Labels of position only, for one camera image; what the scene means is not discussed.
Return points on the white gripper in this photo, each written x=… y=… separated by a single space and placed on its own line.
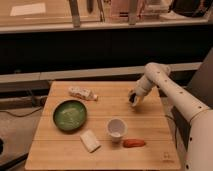
x=142 y=88

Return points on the small black eraser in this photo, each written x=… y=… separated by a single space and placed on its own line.
x=132 y=98

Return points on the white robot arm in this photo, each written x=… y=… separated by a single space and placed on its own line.
x=199 y=155

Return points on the white sponge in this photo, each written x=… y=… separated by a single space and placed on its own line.
x=90 y=141

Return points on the white paper cup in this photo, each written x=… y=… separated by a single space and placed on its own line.
x=116 y=129

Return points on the orange carrot toy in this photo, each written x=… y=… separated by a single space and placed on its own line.
x=130 y=143

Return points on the green round bowl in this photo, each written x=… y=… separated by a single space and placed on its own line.
x=70 y=115

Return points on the white paper sheet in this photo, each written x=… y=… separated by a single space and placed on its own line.
x=28 y=9

